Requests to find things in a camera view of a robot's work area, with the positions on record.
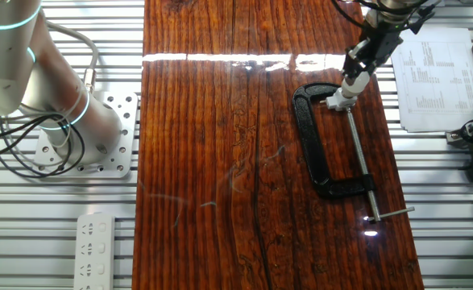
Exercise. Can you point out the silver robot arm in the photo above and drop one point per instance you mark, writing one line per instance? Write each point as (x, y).
(14, 72)

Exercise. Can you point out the black C-clamp with steel screw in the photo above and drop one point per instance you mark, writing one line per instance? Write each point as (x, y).
(304, 141)

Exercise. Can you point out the brown wooden board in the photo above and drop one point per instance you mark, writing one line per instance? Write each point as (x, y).
(220, 161)

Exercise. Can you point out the white power strip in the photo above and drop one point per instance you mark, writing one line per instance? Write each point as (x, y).
(94, 249)

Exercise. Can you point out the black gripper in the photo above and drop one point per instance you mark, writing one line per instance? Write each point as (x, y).
(383, 40)

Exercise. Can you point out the white plug socket adapter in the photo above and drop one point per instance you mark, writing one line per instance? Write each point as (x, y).
(338, 100)

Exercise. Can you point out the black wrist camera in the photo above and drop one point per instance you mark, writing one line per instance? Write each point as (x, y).
(419, 18)

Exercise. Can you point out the white light bulb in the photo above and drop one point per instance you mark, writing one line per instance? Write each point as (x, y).
(353, 84)

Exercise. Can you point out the printed white paper sheet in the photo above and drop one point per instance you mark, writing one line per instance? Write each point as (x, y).
(437, 80)

